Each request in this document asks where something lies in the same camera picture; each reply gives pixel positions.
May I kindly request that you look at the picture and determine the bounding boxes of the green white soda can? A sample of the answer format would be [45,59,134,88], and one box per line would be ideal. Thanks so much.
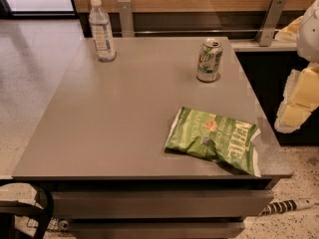
[196,38,223,83]

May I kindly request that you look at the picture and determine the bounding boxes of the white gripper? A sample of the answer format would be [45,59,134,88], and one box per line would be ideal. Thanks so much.
[274,0,319,133]

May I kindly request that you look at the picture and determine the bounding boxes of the grey table drawer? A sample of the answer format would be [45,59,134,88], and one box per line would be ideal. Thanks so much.
[69,222,244,239]
[52,190,273,219]

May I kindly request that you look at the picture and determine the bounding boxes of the striped black white cable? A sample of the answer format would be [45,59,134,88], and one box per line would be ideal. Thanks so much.
[258,198,317,217]

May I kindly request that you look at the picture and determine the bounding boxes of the left metal rail bracket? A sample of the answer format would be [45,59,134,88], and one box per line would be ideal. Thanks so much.
[118,0,135,38]

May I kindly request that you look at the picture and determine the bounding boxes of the upper grey table drawer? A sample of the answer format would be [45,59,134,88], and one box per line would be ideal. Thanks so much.
[52,190,273,219]

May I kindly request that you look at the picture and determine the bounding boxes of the horizontal metal rail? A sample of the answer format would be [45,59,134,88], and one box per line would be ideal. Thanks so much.
[129,29,263,35]

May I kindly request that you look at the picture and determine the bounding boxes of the clear plastic water bottle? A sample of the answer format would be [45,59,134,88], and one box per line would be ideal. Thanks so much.
[89,0,117,62]

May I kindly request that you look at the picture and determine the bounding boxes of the metal rail bracket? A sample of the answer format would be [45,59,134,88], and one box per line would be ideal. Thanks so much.
[118,0,135,38]
[255,0,287,47]

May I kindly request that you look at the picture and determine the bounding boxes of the right metal rail bracket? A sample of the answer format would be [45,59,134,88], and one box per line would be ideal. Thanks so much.
[255,0,287,47]

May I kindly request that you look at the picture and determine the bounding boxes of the lower grey table drawer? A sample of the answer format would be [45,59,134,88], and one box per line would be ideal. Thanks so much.
[69,222,244,239]

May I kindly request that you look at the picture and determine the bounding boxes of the black chair frame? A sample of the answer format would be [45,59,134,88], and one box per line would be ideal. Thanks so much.
[0,183,54,239]

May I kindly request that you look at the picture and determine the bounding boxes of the green jalapeno chip bag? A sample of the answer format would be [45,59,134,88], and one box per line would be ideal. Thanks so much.
[165,107,261,177]

